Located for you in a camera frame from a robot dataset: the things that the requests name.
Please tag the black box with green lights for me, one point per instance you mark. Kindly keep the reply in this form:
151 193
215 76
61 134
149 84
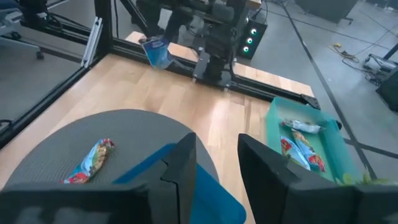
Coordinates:
258 43

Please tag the grey round woven placemat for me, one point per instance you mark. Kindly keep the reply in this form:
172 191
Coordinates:
124 130

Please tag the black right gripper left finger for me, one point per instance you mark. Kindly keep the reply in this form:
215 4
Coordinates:
178 186

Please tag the multicolour granola bar wrapper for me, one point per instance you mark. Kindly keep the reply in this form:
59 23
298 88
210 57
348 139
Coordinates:
311 154
290 152

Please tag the dark blue plastic bin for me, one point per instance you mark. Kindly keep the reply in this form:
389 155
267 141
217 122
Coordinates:
214 202

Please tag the white silver granola bar wrapper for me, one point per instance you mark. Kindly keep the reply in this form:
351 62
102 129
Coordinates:
303 126

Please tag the office chair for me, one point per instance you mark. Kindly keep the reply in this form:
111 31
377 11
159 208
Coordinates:
9 21

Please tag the black case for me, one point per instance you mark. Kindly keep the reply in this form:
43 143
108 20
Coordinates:
390 90

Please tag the silver aluminium bracket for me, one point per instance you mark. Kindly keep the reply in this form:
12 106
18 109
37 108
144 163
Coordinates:
91 43

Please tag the black aluminium table frame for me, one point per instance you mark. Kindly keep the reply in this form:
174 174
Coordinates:
273 93

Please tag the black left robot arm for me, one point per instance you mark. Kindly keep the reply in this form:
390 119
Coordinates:
217 43

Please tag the teal plastic bin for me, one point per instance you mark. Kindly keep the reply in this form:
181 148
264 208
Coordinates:
329 146

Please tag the blue red granola bar wrapper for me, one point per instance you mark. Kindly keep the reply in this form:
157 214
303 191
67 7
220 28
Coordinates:
90 161

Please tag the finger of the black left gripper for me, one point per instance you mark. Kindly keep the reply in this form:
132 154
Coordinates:
155 26
176 26

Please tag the grey floor device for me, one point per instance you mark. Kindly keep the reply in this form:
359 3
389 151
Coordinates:
379 62

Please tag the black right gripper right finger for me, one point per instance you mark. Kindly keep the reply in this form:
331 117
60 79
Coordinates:
264 186

